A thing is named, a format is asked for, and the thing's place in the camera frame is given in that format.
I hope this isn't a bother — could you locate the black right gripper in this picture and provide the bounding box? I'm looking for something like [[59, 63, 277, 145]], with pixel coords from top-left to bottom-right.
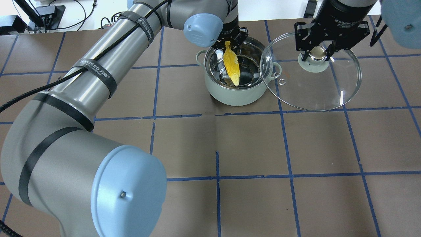
[[294, 12, 370, 62]]

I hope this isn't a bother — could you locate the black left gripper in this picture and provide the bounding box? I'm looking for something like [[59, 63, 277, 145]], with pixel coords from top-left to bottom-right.
[[214, 26, 249, 50]]

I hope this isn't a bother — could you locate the yellow corn cob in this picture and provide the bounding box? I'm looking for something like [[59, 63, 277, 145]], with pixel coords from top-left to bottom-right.
[[223, 41, 240, 87]]

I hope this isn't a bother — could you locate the glass pot lid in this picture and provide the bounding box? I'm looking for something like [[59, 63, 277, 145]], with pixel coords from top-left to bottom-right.
[[260, 32, 362, 111]]

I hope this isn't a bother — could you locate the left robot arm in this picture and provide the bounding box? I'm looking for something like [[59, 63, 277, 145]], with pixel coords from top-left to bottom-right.
[[1, 0, 239, 237]]

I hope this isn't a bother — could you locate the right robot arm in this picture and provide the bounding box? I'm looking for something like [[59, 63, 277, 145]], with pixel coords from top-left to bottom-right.
[[294, 0, 421, 62]]

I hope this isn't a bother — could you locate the pale green pot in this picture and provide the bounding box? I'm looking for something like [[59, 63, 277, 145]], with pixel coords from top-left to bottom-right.
[[196, 37, 282, 106]]

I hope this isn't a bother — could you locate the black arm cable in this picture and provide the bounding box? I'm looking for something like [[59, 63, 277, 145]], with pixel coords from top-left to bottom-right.
[[0, 0, 171, 114]]

